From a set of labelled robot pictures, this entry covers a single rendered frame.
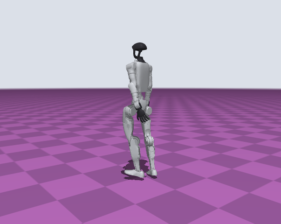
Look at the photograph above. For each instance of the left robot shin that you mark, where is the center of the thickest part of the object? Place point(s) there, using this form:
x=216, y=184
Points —
x=135, y=153

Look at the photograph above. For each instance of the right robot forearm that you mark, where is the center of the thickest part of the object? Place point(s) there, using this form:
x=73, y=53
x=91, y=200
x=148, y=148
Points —
x=147, y=95

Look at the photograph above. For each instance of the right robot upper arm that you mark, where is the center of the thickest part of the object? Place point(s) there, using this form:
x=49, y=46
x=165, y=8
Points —
x=150, y=78

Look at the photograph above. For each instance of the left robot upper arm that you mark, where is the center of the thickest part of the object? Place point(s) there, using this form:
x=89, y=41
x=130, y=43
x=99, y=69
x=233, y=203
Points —
x=131, y=72

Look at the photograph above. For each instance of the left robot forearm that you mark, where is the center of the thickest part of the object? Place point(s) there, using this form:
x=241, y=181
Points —
x=134, y=93

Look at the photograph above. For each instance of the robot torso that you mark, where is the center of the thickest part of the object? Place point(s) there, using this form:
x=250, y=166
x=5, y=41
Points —
x=142, y=72

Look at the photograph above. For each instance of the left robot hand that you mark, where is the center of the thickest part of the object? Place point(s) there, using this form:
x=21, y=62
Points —
x=141, y=114

